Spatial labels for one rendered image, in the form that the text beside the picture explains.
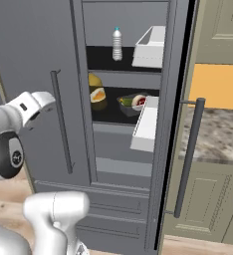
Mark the beige wall cupboard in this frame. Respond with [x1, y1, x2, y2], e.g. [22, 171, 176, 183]
[195, 0, 233, 66]

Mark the white long door bin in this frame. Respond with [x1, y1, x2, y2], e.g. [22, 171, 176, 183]
[129, 96, 160, 153]

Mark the grey closed fridge door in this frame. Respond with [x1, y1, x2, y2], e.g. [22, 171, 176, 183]
[0, 0, 90, 193]

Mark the grey closed door handle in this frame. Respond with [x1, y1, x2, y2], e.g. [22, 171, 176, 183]
[50, 69, 76, 175]

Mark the grey fridge drawer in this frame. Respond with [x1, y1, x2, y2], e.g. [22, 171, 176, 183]
[33, 179, 150, 254]

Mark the grey fridge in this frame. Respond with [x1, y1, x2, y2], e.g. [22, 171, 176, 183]
[0, 0, 197, 255]

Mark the clear water bottle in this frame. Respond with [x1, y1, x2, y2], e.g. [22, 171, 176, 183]
[112, 27, 123, 62]

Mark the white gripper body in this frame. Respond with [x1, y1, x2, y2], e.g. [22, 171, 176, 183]
[30, 91, 58, 114]

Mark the grey open door handle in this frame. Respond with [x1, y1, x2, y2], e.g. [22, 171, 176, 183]
[164, 97, 207, 219]

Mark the white short door bin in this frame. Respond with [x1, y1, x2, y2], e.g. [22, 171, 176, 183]
[131, 25, 167, 70]

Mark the grey open fridge door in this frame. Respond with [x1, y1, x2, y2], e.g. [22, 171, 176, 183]
[143, 0, 197, 254]

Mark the yellow jar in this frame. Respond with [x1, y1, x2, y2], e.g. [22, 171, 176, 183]
[88, 72, 109, 112]

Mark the dark container with food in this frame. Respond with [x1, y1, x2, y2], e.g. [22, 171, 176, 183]
[116, 93, 150, 118]

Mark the beige base cupboard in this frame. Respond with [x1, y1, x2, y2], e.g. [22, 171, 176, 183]
[162, 158, 233, 247]

